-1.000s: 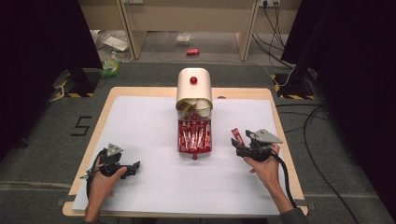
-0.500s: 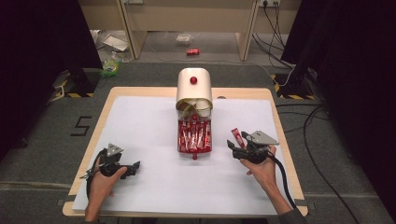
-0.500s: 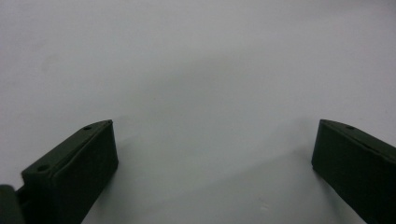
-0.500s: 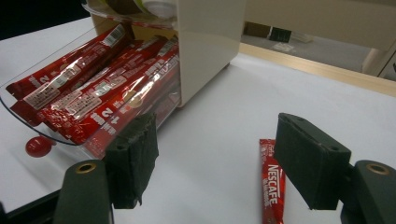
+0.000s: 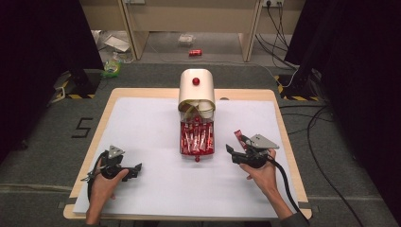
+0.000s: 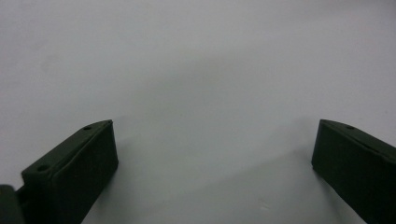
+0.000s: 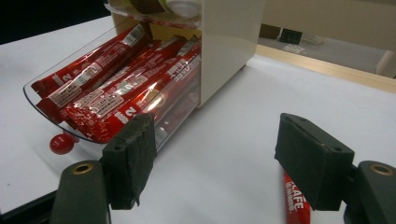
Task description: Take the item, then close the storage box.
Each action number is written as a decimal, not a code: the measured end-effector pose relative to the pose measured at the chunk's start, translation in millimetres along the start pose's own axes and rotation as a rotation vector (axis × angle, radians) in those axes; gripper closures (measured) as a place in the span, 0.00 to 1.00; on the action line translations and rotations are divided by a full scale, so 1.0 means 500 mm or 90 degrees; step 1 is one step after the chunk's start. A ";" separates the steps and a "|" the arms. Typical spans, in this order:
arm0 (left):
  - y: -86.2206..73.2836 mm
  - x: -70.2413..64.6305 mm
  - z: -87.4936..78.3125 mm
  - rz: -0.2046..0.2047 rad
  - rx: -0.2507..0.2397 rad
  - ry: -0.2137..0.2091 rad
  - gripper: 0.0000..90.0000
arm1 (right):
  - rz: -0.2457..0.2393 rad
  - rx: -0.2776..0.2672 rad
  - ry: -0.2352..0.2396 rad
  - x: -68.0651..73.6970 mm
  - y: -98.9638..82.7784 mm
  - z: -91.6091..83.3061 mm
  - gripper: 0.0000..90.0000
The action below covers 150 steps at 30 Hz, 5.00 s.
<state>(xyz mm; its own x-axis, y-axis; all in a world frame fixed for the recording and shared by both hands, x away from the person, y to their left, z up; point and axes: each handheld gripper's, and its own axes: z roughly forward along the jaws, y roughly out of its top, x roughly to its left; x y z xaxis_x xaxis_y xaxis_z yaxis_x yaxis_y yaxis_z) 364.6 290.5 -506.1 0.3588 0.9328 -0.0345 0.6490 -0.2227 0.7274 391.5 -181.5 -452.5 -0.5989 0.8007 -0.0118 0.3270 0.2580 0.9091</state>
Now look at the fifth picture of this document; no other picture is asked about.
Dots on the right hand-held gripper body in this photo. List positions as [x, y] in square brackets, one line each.
[253, 157]

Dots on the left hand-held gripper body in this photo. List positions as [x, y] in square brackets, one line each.
[112, 165]

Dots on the red snack stick packet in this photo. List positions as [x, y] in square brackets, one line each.
[240, 137]

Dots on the red tray of small items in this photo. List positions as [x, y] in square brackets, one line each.
[197, 158]

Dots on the cream cylindrical lid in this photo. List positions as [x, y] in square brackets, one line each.
[197, 91]

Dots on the person's right hand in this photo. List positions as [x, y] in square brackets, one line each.
[265, 178]

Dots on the person's left hand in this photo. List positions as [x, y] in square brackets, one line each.
[102, 187]

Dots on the white table mat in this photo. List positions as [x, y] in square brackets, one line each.
[151, 142]

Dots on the pile of red packets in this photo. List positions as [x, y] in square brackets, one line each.
[197, 138]

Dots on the tan paper cup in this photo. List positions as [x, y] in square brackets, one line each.
[188, 108]

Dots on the stand base with hazard tape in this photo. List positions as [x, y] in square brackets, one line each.
[78, 84]
[298, 90]

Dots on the green plastic bag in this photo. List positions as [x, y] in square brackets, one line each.
[112, 67]

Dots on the red can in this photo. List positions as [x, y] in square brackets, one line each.
[195, 52]

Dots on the clear plastic bag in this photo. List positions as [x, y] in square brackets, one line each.
[186, 39]

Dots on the white paper rubbish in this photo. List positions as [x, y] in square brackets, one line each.
[115, 42]

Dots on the black curtain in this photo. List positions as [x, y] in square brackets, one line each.
[356, 78]
[38, 63]

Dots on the cream wooden desk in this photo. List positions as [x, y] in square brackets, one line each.
[189, 15]

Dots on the white wall socket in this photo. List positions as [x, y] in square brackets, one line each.
[273, 2]

